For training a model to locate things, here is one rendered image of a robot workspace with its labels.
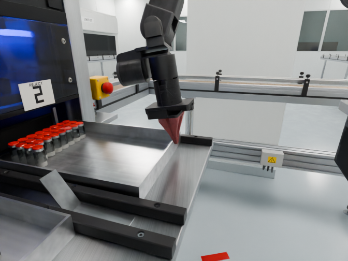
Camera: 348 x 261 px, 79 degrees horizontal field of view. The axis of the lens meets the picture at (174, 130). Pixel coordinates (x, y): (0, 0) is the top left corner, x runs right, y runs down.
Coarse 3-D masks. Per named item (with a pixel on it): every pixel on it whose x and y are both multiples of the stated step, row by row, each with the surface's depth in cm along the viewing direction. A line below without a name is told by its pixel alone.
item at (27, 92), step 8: (48, 80) 53; (24, 88) 47; (32, 88) 49; (48, 88) 53; (24, 96) 47; (32, 96) 49; (40, 96) 51; (48, 96) 53; (24, 104) 47; (32, 104) 49; (40, 104) 51; (48, 104) 53
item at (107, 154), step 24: (96, 144) 57; (120, 144) 57; (144, 144) 57; (168, 144) 57; (24, 168) 41; (48, 168) 39; (72, 168) 46; (96, 168) 46; (120, 168) 46; (144, 168) 46; (120, 192) 36; (144, 192) 37
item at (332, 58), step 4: (324, 56) 580; (328, 56) 552; (332, 56) 554; (336, 56) 536; (340, 56) 489; (344, 56) 469; (328, 60) 549; (332, 60) 524; (336, 60) 503; (340, 60) 481; (344, 60) 461
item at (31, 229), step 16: (0, 208) 32; (16, 208) 31; (32, 208) 30; (0, 224) 31; (16, 224) 31; (32, 224) 31; (48, 224) 30; (64, 224) 27; (0, 240) 28; (16, 240) 28; (32, 240) 28; (48, 240) 25; (64, 240) 28; (16, 256) 26; (32, 256) 23; (48, 256) 25
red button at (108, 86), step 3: (105, 84) 71; (108, 84) 71; (111, 84) 73; (105, 87) 71; (108, 87) 71; (111, 87) 73; (105, 90) 71; (108, 90) 72; (111, 90) 73; (105, 93) 73; (108, 93) 72
